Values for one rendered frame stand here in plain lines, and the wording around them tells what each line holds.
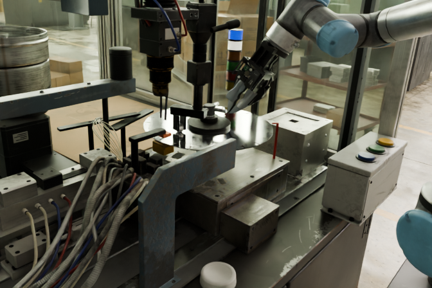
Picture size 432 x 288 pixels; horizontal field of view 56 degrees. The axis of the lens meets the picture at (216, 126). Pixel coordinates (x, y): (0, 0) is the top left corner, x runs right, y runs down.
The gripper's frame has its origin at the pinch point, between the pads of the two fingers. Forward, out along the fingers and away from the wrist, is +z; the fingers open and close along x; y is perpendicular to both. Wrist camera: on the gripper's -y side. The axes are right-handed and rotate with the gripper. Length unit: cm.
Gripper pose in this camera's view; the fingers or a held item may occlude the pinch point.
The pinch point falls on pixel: (233, 108)
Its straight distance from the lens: 106.6
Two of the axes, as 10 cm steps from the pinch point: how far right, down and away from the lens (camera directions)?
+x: 7.0, 6.6, -2.9
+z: -5.6, 7.5, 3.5
